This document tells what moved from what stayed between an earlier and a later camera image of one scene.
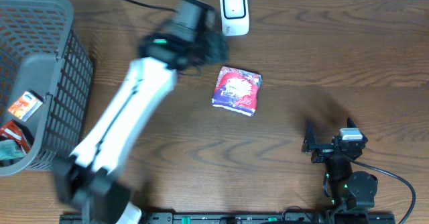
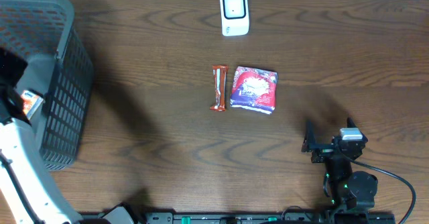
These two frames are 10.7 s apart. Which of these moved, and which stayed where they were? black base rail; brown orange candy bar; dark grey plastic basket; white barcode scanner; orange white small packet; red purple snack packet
Moved: brown orange candy bar; red purple snack packet
Stayed: dark grey plastic basket; white barcode scanner; orange white small packet; black base rail
